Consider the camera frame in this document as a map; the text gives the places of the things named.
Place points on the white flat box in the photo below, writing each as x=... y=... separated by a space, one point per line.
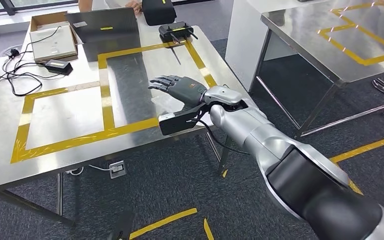
x=53 y=43

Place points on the black power adapter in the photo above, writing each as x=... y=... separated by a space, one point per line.
x=58 y=67

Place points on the yellow floor tape square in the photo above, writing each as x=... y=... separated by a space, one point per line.
x=162 y=222
x=361 y=149

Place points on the white cabinet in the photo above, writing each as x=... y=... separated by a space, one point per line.
x=241 y=39

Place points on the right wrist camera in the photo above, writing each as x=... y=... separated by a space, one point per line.
x=175 y=124

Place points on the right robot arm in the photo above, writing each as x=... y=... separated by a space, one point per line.
x=261 y=132

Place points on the dark grey laptop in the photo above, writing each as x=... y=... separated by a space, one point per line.
x=102 y=24

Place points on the person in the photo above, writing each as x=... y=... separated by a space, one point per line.
x=85 y=5

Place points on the stainless steel workbench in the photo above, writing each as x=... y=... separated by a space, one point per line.
x=62 y=109

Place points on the yellow workbench tape outline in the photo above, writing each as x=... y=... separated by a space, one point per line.
x=107 y=109

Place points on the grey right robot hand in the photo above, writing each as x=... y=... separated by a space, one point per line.
x=187 y=91

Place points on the stainless steel table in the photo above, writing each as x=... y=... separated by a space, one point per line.
x=311 y=33

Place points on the black router with antennas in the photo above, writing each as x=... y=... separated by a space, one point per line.
x=175 y=31

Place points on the brown cardboard box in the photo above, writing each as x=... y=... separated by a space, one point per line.
x=46 y=18

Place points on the small yellow floor tape piece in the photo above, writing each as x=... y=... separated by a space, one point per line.
x=224 y=173

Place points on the metal floor socket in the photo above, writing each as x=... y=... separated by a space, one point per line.
x=117 y=169

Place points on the person's hand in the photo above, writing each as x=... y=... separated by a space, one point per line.
x=135 y=6

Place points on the black case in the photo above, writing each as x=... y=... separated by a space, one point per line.
x=159 y=11

